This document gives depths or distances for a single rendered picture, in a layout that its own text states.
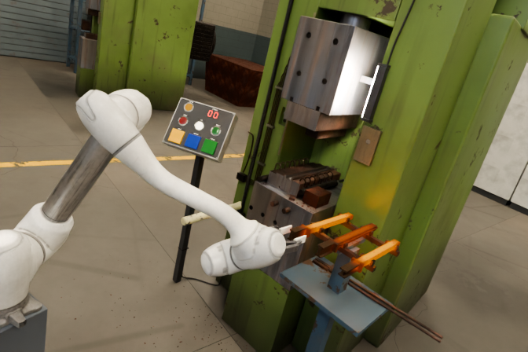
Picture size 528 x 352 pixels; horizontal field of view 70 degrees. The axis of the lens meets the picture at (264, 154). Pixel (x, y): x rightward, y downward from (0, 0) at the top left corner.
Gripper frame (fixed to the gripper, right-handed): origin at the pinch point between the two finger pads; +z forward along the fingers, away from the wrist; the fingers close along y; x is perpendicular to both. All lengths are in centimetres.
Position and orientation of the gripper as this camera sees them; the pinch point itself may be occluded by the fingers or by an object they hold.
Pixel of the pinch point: (293, 235)
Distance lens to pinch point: 148.0
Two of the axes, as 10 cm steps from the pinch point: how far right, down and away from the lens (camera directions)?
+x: 2.3, -9.3, -3.0
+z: 7.0, -0.6, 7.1
